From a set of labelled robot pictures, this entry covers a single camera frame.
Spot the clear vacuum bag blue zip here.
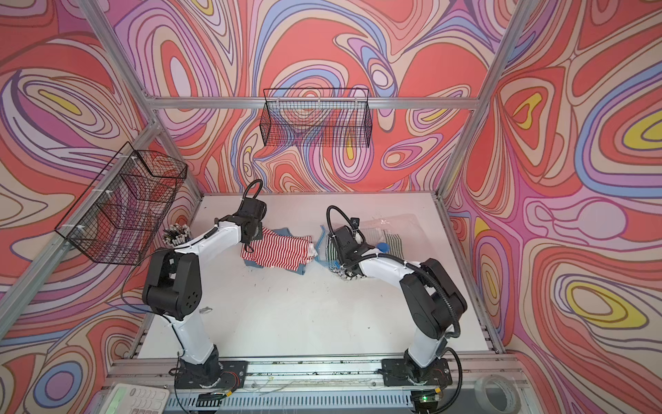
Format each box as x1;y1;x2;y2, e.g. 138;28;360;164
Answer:
315;214;434;280

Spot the green white striped tank top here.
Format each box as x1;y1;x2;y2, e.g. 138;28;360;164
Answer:
324;232;404;260

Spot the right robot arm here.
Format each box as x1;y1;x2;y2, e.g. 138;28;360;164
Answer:
329;226;467;372

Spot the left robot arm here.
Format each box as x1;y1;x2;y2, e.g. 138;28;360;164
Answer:
142;197;267;371

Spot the cup of pens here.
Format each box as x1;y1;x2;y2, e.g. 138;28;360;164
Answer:
162;224;192;248

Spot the clear tape roll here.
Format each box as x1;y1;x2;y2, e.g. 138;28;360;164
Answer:
474;374;522;414

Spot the white calculator keypad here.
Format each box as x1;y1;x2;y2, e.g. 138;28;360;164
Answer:
99;383;170;414

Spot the black wire basket back wall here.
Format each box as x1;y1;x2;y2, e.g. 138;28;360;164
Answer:
260;86;372;148

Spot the black wire basket wall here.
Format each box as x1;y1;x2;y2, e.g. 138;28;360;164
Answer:
260;86;372;148
54;143;188;265

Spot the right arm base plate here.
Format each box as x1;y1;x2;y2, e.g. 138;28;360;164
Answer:
377;358;453;389

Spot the black wire basket left wall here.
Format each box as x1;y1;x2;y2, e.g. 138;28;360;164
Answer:
54;143;188;265

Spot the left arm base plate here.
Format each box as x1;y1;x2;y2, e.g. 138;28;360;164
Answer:
169;360;248;391

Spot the aluminium front rail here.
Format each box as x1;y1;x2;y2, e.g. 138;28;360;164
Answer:
103;353;529;394

